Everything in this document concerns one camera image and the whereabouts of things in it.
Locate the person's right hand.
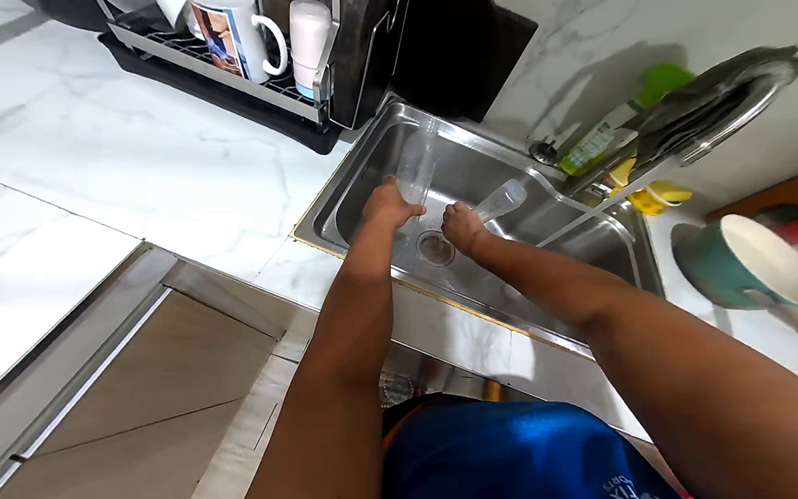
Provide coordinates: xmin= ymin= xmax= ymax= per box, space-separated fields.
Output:
xmin=441 ymin=201 xmax=490 ymax=255

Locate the person's left hand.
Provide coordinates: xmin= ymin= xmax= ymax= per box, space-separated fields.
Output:
xmin=362 ymin=175 xmax=428 ymax=230

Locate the long clear plastic container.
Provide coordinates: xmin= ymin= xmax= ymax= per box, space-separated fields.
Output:
xmin=395 ymin=116 xmax=441 ymax=223

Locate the small clear plastic bottle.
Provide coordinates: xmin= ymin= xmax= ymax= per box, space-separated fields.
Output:
xmin=474 ymin=179 xmax=529 ymax=224

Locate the person's left forearm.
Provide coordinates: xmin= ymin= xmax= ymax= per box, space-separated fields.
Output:
xmin=244 ymin=219 xmax=410 ymax=499

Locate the person's right forearm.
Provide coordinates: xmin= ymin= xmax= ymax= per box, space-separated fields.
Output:
xmin=470 ymin=231 xmax=798 ymax=499

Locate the round sink drain strainer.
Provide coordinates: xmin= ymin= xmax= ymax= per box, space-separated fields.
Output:
xmin=416 ymin=230 xmax=457 ymax=268

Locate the stainless steel sink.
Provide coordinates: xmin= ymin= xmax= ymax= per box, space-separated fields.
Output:
xmin=292 ymin=96 xmax=667 ymax=361

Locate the round metal sink plug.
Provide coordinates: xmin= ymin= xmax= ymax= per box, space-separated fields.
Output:
xmin=528 ymin=139 xmax=559 ymax=166

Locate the black flat panel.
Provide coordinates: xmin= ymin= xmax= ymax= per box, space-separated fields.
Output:
xmin=392 ymin=0 xmax=540 ymax=123

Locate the green dish soap bottle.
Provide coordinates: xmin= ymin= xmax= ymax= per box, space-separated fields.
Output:
xmin=558 ymin=63 xmax=696 ymax=177

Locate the pale pink bottle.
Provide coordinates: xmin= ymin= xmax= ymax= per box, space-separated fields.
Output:
xmin=289 ymin=0 xmax=333 ymax=99

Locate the black drip tray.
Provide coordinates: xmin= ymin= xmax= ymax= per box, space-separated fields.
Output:
xmin=97 ymin=32 xmax=343 ymax=155

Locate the white mug with photo print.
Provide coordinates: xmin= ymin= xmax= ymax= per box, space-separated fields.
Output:
xmin=190 ymin=0 xmax=289 ymax=85

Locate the metal dish rack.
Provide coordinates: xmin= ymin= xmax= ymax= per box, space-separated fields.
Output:
xmin=96 ymin=0 xmax=411 ymax=131

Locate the person's body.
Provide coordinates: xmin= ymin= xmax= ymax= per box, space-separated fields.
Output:
xmin=380 ymin=392 xmax=691 ymax=499

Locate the dark plastic bag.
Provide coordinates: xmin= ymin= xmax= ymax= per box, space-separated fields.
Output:
xmin=629 ymin=45 xmax=798 ymax=183

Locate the green pot with cream inside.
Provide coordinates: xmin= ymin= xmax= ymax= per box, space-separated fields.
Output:
xmin=672 ymin=213 xmax=798 ymax=403

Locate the curved chrome faucet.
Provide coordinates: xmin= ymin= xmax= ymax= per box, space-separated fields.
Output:
xmin=565 ymin=66 xmax=798 ymax=202

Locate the brown wooden board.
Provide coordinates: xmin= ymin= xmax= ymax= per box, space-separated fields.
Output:
xmin=704 ymin=172 xmax=798 ymax=224

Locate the black pan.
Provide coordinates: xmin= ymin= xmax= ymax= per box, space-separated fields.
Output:
xmin=21 ymin=0 xmax=117 ymax=33

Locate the grey flat handle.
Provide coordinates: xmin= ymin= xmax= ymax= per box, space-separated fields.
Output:
xmin=0 ymin=10 xmax=51 ymax=54

